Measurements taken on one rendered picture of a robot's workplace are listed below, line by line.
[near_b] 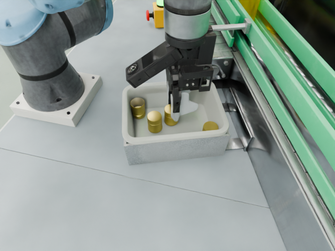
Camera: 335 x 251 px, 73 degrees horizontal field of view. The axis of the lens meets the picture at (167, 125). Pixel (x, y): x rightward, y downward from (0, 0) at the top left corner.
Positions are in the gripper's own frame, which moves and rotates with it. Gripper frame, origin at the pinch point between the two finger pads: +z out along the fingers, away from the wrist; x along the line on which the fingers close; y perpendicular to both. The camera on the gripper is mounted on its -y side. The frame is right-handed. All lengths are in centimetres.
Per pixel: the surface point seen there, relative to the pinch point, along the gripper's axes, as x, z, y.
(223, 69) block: 8.2, -4.2, 14.6
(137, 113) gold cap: 1.6, 1.4, -8.2
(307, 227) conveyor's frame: -30.2, -4.2, 15.4
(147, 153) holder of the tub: -10.1, 1.3, -6.8
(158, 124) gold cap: -3.1, 0.7, -3.5
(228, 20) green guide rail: 16.0, -12.9, 16.7
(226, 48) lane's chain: 12.7, -7.4, 16.2
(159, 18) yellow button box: 49.1, 1.3, 3.6
